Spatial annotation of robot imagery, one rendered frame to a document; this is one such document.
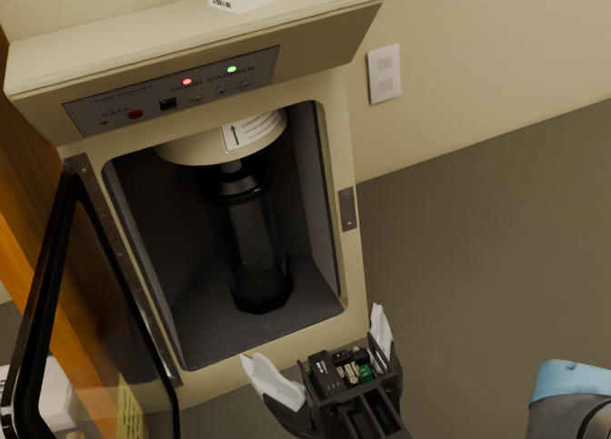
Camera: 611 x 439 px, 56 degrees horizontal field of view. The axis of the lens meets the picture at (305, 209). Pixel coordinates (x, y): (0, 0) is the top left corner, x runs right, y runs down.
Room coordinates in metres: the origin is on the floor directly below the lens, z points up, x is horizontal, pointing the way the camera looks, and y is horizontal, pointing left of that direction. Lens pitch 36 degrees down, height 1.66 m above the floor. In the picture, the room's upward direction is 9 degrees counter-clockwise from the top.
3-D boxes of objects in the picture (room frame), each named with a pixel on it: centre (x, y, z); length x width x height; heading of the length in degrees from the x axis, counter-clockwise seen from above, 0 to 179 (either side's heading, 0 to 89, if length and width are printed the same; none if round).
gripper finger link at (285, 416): (0.32, 0.03, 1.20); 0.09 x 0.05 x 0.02; 51
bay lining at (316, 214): (0.69, 0.12, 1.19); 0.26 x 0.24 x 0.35; 106
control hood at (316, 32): (0.52, 0.07, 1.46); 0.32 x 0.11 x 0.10; 106
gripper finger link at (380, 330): (0.39, -0.05, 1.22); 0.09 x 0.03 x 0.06; 159
